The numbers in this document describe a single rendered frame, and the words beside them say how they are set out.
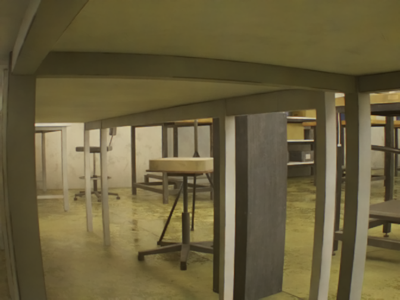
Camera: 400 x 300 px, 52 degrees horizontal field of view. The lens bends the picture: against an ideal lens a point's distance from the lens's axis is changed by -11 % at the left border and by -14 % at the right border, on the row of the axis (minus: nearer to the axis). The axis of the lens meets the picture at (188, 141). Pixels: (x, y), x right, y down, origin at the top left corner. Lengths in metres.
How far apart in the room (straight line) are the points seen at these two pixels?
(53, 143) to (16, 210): 6.21
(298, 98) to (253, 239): 0.87
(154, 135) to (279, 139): 5.44
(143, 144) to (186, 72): 6.49
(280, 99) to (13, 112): 0.84
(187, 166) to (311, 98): 1.47
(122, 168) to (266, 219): 5.34
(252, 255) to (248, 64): 1.23
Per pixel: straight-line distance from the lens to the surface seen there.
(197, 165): 2.57
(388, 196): 3.31
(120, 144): 7.18
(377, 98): 2.54
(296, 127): 8.15
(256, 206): 1.96
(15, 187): 0.73
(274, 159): 2.01
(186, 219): 2.80
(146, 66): 0.79
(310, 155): 8.38
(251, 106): 1.46
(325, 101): 1.18
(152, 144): 7.36
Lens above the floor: 0.74
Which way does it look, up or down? level
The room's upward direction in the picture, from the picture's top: 1 degrees counter-clockwise
